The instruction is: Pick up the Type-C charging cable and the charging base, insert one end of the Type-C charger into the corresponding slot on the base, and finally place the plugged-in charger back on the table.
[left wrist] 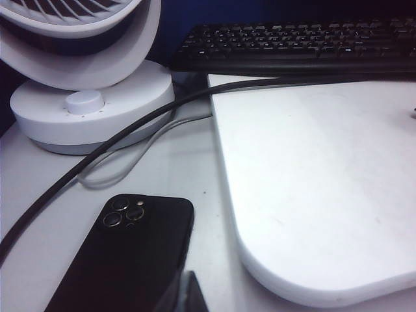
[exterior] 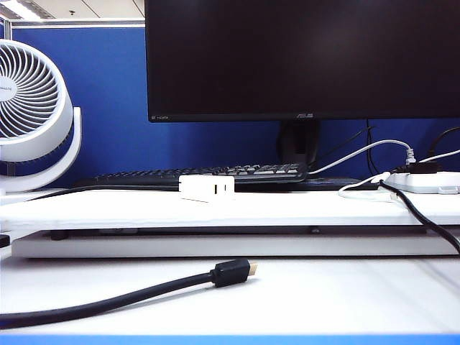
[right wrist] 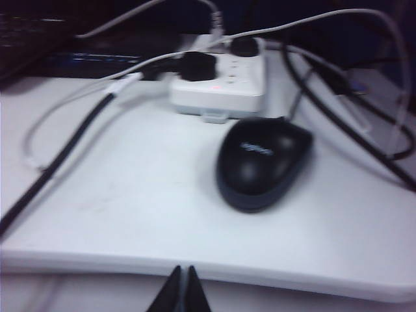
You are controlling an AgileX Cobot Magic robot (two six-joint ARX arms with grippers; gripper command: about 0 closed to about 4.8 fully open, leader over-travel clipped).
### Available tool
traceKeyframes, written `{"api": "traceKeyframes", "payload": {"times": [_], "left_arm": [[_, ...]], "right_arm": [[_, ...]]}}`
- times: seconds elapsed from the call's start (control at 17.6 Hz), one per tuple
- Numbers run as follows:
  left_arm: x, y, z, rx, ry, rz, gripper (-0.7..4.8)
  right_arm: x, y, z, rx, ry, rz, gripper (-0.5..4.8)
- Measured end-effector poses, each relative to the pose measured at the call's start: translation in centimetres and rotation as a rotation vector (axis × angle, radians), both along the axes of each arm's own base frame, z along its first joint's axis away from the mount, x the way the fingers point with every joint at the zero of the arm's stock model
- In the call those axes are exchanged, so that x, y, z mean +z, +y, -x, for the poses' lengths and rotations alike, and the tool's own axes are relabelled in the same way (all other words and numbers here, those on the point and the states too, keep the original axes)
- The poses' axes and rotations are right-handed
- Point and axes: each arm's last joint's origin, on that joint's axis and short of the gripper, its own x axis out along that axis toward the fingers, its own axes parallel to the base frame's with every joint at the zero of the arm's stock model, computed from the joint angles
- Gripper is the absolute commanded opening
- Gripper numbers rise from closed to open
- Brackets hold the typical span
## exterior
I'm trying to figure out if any white charging base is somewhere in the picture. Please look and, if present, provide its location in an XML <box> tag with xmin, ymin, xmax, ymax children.
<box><xmin>178</xmin><ymin>175</ymin><xmax>236</xmax><ymax>203</ymax></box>

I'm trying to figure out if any white Type-C charging cable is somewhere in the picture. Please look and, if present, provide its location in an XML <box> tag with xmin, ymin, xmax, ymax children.
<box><xmin>337</xmin><ymin>149</ymin><xmax>460</xmax><ymax>203</ymax></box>

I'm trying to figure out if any white base board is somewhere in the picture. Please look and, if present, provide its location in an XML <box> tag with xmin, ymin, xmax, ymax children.
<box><xmin>10</xmin><ymin>229</ymin><xmax>460</xmax><ymax>259</ymax></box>

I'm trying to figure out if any white raised board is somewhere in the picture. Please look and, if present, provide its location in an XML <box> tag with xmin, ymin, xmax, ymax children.
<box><xmin>0</xmin><ymin>188</ymin><xmax>460</xmax><ymax>231</ymax></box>

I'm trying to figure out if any black monitor stand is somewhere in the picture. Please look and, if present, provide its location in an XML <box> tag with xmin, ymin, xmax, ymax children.
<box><xmin>276</xmin><ymin>120</ymin><xmax>380</xmax><ymax>191</ymax></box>

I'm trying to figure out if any black keyboard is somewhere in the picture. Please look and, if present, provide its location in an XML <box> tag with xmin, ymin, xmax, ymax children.
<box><xmin>73</xmin><ymin>162</ymin><xmax>309</xmax><ymax>190</ymax></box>

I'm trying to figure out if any black ASUS monitor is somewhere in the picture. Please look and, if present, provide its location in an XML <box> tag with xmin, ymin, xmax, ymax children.
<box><xmin>144</xmin><ymin>0</ymin><xmax>460</xmax><ymax>124</ymax></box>

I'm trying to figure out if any blue office partition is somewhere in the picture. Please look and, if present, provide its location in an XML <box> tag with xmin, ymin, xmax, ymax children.
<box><xmin>0</xmin><ymin>17</ymin><xmax>460</xmax><ymax>190</ymax></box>

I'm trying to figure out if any white desk fan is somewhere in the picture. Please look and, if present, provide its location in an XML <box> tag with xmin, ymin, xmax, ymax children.
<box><xmin>0</xmin><ymin>38</ymin><xmax>83</xmax><ymax>197</ymax></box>

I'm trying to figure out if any black power plug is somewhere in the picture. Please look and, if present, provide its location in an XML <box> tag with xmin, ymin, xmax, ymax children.
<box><xmin>391</xmin><ymin>160</ymin><xmax>440</xmax><ymax>174</ymax></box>

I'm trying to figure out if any white power strip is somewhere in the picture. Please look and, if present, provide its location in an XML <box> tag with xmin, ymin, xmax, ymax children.
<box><xmin>372</xmin><ymin>170</ymin><xmax>460</xmax><ymax>195</ymax></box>

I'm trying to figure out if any black HDMI cable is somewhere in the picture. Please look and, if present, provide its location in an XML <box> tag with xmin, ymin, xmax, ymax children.
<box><xmin>0</xmin><ymin>257</ymin><xmax>259</xmax><ymax>331</ymax></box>

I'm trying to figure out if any black keyboard cable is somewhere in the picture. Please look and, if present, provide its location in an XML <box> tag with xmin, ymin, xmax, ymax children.
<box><xmin>27</xmin><ymin>183</ymin><xmax>180</xmax><ymax>201</ymax></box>

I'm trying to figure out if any thin black cable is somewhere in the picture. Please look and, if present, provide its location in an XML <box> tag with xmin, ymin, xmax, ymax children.
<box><xmin>365</xmin><ymin>120</ymin><xmax>381</xmax><ymax>176</ymax></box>
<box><xmin>316</xmin><ymin>124</ymin><xmax>377</xmax><ymax>166</ymax></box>

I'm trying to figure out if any white braided cable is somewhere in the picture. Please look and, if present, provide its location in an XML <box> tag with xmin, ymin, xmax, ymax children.
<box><xmin>307</xmin><ymin>139</ymin><xmax>417</xmax><ymax>175</ymax></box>

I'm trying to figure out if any thick black power cable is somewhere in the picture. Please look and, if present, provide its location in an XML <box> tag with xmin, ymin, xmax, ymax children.
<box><xmin>379</xmin><ymin>179</ymin><xmax>460</xmax><ymax>254</ymax></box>

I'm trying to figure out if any black looped cable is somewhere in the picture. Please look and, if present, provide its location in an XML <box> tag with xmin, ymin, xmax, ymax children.
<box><xmin>428</xmin><ymin>126</ymin><xmax>460</xmax><ymax>162</ymax></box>

